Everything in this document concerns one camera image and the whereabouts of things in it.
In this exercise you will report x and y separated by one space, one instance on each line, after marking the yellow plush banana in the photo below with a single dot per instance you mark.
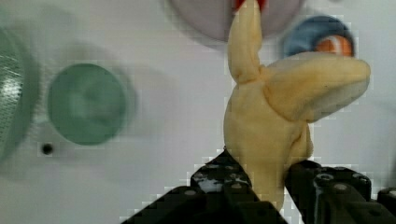
266 123

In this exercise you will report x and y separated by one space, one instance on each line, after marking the blue bowl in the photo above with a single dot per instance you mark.
305 36

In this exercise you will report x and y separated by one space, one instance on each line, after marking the grey round plate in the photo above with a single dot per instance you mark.
213 18

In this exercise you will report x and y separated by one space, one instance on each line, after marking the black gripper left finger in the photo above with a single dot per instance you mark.
220 192

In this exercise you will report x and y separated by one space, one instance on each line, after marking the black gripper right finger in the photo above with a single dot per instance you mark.
326 195

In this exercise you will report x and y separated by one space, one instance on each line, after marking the green mug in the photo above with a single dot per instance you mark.
88 104

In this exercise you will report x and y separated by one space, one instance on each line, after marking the green oval colander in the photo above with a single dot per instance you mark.
19 91

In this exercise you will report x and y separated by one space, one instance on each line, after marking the orange toy fruit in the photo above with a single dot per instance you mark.
335 44

